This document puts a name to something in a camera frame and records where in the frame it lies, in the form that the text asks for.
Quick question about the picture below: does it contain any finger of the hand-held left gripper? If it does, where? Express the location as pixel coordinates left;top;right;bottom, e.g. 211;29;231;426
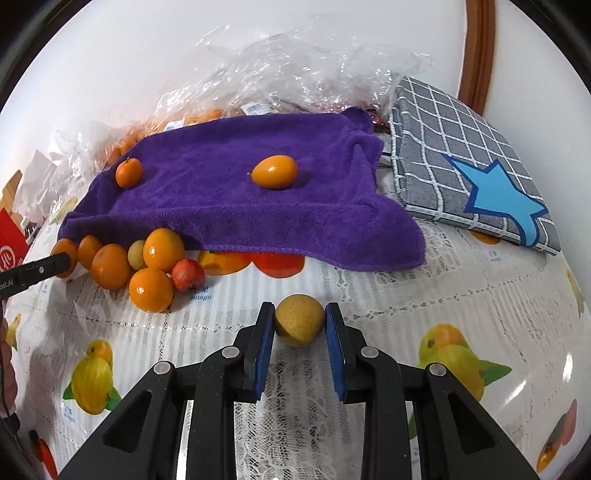
0;251;73;301

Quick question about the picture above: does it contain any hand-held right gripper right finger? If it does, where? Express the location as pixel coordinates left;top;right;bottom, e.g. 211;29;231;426
324;302;541;480

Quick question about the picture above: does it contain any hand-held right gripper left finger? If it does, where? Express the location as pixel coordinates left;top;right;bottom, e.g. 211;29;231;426
58;301;276;480

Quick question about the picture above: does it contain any orange tangerine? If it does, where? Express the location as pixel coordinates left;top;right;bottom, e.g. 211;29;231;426
115;157;143;189
77;234;103;270
91;244;133;291
51;238;79;279

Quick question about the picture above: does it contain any yellow-brown longan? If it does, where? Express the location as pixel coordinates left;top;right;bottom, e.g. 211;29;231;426
274;294;326;349
127;239;149;271

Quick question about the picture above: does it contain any red lychee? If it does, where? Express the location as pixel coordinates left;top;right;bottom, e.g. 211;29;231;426
172;258;205;293

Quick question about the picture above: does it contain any shiny orange kumquat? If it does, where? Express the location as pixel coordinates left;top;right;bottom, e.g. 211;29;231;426
143;228;186;273
128;268;175;313
249;155;298;189

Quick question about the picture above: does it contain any red paper bag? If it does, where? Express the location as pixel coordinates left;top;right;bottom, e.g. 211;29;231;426
0;208;31;278

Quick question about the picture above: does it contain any white plastic bag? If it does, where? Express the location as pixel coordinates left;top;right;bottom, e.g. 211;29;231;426
18;150;61;222

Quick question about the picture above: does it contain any white lace printed tablecloth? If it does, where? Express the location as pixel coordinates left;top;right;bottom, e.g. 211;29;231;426
0;203;591;480

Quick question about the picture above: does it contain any crumpled clear plastic bag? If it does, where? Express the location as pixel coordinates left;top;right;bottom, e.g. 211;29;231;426
51;117;121;185

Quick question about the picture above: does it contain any purple towel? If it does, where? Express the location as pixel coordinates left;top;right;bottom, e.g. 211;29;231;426
56;106;427;271

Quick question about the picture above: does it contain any pile of bagged oranges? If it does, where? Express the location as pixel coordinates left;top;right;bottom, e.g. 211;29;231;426
106;107;232;162

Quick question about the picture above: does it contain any grey checked cushion blue star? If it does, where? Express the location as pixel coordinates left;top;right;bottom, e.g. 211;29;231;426
388;75;561;254

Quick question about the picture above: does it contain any clear plastic bag of oranges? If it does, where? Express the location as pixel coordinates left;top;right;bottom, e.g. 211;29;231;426
95;80;259;169

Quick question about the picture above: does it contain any clear plastic bag of lychees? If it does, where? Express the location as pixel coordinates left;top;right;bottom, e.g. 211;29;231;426
249;14;437;125

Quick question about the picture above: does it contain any brown wooden door frame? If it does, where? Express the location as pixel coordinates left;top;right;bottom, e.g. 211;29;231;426
458;0;497;116

